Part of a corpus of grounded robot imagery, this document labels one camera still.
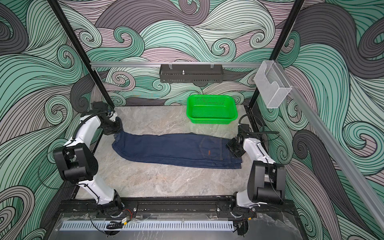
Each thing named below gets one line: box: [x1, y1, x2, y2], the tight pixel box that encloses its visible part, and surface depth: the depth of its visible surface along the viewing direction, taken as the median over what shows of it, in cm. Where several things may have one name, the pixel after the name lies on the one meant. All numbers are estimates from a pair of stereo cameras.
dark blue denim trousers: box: [112, 131, 243, 169], surface depth 96 cm
